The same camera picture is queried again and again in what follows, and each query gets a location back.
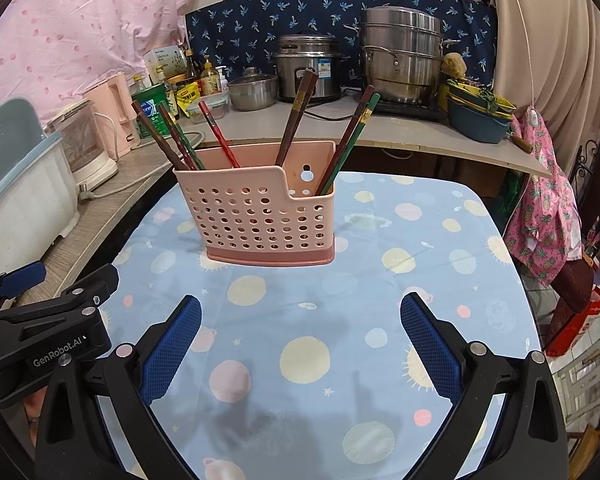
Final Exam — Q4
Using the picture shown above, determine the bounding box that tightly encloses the steel rice cooker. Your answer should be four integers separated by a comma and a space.
274, 34, 342, 103

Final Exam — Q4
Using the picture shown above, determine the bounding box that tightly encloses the green dish soap bottle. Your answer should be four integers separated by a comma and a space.
131, 82, 173, 141

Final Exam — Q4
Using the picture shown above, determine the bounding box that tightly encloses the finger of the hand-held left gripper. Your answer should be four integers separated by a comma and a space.
0, 261, 48, 313
0, 263, 121, 323

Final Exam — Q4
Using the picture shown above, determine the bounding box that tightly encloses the white blender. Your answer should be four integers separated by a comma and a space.
45, 100, 120, 191

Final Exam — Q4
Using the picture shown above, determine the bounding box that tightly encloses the blue printed tablecloth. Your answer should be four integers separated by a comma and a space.
97, 170, 543, 480

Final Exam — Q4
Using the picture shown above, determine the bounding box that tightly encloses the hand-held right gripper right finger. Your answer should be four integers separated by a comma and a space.
399, 291, 571, 480

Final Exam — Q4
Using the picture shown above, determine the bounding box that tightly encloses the yellow snack packet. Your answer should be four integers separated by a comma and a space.
176, 81, 203, 120

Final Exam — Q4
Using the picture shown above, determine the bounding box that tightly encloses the pink pineapple print cloth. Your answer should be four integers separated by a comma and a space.
502, 112, 583, 288

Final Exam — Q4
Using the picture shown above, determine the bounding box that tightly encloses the yellow oil bottle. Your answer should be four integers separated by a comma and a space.
200, 56, 221, 96

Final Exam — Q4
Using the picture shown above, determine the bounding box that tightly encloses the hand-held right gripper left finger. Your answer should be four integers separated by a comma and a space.
34, 295, 203, 480

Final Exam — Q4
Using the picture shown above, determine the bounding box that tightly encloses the pink perforated utensil holder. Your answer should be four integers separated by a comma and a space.
172, 141, 337, 266

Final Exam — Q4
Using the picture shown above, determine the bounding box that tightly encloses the pink electric kettle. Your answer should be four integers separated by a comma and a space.
82, 72, 138, 158

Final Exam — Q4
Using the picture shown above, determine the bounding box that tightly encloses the dark brown chopstick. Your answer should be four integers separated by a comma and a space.
275, 70, 313, 167
280, 73, 320, 168

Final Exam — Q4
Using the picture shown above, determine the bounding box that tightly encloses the black induction cooker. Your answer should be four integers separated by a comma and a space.
340, 87, 448, 122

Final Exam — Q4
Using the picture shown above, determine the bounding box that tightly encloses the blue basin with yellow items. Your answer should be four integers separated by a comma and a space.
446, 79, 517, 143

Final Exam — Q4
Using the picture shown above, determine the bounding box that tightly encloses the white carton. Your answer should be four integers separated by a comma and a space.
145, 46, 187, 83

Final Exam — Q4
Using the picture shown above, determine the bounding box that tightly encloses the green chopstick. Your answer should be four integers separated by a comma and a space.
169, 119, 207, 171
321, 93, 382, 196

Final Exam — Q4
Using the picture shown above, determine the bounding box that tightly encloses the grey wood grain counter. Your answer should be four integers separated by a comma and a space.
12, 132, 206, 306

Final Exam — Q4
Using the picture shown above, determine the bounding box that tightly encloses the clear food container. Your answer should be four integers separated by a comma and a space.
185, 91, 231, 124

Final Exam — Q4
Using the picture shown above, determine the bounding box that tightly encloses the white power cord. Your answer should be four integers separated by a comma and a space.
77, 130, 206, 203

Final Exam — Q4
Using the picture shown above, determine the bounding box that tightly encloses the navy floral cloth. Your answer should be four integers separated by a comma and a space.
185, 0, 498, 101

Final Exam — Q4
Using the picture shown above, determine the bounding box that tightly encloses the white dish rack grey-blue lid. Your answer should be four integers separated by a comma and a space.
0, 97, 81, 261

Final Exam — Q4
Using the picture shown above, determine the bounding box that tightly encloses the large steel steamer pot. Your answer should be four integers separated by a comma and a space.
357, 6, 461, 106

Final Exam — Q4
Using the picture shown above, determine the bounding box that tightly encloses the light kitchen counter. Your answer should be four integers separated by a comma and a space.
200, 102, 553, 178

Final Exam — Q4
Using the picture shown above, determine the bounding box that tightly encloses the tan lumpy object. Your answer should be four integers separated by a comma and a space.
441, 52, 468, 80

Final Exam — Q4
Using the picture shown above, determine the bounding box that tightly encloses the beige curtain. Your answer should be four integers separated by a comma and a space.
447, 0, 600, 126

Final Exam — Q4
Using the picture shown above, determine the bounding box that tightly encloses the dark red chopstick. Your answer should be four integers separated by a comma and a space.
131, 101, 187, 171

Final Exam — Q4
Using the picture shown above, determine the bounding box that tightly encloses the steel pot with lid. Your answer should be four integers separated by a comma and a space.
228, 66, 279, 112

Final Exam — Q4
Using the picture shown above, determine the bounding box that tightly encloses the pink dotted cloth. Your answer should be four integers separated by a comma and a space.
0, 0, 221, 126

